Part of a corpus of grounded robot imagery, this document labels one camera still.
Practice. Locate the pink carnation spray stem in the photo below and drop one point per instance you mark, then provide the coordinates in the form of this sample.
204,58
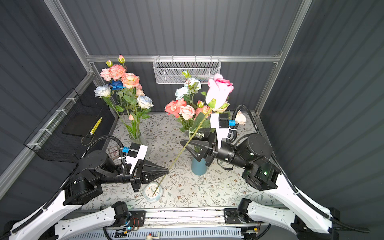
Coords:
202,108

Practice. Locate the cream rose stem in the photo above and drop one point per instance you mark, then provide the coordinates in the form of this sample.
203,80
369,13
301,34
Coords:
240,118

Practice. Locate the small round alarm clock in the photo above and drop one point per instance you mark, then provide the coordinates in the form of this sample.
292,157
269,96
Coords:
152,192

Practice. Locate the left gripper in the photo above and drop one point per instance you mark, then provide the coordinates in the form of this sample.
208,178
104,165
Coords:
146,173

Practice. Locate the white wire mesh basket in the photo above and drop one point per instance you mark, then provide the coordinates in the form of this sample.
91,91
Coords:
178,72

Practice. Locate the white rose spray stem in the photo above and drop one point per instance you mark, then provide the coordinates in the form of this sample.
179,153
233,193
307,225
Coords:
190,88

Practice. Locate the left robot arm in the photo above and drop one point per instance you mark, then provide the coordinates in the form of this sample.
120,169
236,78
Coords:
81,186

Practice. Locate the clear ribbed glass vase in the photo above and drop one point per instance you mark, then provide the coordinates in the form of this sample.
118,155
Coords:
136,138

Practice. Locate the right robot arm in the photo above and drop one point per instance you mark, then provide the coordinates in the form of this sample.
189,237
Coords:
302,217

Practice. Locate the teal ceramic vase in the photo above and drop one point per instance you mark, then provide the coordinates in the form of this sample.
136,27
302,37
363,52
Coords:
199,168

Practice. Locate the pink peony spray stem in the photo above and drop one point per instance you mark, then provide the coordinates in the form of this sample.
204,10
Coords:
105,73

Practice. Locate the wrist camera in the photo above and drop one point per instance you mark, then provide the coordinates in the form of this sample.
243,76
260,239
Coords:
134,153
225,127

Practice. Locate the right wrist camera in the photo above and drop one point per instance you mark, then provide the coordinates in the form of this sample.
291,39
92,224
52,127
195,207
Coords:
225,127

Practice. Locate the yellow marker in basket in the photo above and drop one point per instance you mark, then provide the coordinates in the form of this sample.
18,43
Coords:
95,127

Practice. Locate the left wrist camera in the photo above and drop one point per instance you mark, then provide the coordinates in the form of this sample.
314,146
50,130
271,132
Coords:
134,153

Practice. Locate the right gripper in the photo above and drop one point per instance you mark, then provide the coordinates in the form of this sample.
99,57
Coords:
212,141

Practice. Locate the coral pink rose stem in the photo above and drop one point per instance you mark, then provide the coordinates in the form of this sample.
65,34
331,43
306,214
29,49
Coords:
173,109

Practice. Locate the black wire basket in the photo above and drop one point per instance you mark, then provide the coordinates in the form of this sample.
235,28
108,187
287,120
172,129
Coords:
65,137

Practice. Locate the pink tulip stem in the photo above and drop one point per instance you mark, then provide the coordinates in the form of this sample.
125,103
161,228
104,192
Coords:
132,123

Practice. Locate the white blue rose stem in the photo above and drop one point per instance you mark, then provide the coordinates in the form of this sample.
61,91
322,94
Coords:
141,110

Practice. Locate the aluminium mounting rail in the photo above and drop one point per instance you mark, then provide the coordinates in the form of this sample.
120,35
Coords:
205,217

